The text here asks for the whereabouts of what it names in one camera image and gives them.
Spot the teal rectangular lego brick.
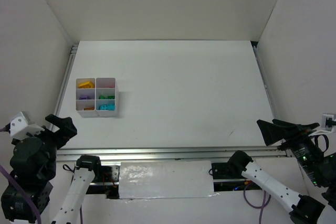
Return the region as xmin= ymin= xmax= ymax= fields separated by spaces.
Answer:
xmin=99 ymin=104 xmax=108 ymax=111

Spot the yellow rectangular lego brick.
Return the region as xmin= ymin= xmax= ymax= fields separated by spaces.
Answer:
xmin=78 ymin=81 xmax=95 ymax=89

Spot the blue frog-print lego brick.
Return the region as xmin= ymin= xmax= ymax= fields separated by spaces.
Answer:
xmin=107 ymin=104 xmax=116 ymax=111

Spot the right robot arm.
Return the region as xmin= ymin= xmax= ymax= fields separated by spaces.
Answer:
xmin=228 ymin=114 xmax=335 ymax=223

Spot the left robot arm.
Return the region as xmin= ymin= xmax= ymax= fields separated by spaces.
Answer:
xmin=1 ymin=112 xmax=101 ymax=223

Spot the white compartment organizer box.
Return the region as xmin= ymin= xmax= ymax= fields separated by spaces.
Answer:
xmin=76 ymin=77 xmax=119 ymax=118

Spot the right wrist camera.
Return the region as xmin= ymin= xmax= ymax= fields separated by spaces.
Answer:
xmin=309 ymin=113 xmax=335 ymax=136

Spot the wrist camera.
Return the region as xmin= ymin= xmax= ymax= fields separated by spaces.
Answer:
xmin=309 ymin=113 xmax=335 ymax=136
xmin=9 ymin=111 xmax=44 ymax=140

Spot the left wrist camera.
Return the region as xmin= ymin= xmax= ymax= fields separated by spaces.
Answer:
xmin=9 ymin=111 xmax=44 ymax=140

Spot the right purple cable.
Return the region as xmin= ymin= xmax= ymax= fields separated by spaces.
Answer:
xmin=243 ymin=182 xmax=271 ymax=224

